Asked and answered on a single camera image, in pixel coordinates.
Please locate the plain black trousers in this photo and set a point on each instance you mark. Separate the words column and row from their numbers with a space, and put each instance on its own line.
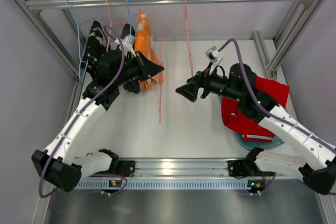
column 132, row 86

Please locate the black white patterned trousers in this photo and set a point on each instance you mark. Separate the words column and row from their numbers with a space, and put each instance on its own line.
column 95, row 46

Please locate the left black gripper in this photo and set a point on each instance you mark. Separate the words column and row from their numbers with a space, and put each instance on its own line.
column 143, row 65

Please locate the red trousers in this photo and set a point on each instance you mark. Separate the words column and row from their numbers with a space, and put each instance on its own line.
column 277, row 90

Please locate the slotted grey cable duct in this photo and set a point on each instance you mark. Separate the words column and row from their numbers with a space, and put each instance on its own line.
column 168, row 184

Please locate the teal plastic bin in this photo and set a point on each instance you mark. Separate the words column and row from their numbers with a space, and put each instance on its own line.
column 260, row 144

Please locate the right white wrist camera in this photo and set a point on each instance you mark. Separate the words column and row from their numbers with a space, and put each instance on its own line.
column 215, row 58

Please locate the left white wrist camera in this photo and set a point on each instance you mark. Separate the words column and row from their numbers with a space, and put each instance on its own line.
column 127, row 43

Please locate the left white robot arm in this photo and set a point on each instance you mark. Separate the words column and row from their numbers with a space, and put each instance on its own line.
column 96, row 100

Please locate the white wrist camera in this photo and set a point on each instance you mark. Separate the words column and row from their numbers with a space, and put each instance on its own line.
column 215, row 58
column 127, row 43

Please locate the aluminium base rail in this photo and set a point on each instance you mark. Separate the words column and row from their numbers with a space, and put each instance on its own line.
column 173, row 167

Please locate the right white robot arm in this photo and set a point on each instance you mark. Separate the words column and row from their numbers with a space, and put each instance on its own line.
column 314, row 164

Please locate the orange white trousers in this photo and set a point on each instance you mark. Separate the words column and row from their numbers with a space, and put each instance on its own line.
column 144, row 44

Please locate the blue hanger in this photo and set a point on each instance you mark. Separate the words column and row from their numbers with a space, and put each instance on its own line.
column 131, row 15
column 77, row 37

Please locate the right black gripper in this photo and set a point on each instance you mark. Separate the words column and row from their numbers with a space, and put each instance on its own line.
column 198, row 84

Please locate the pink hanger of red trousers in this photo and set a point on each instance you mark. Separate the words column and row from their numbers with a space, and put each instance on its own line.
column 159, row 78

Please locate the empty right pink hanger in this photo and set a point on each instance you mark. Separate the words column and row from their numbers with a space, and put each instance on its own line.
column 189, row 51

